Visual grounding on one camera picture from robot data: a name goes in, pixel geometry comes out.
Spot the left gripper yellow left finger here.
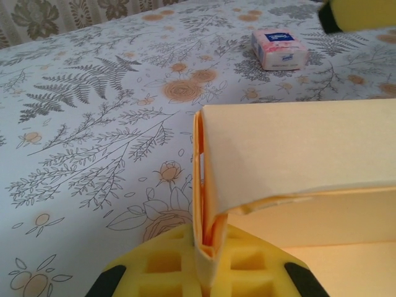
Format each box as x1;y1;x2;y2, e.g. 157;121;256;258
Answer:
88;224;205;297

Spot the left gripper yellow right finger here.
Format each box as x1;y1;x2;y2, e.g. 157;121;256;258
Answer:
216;224;329;297

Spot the orange paper box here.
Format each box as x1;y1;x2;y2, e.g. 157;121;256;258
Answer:
191;97;396;297

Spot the pink tissue pack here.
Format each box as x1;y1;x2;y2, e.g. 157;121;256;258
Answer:
251;27;309;72

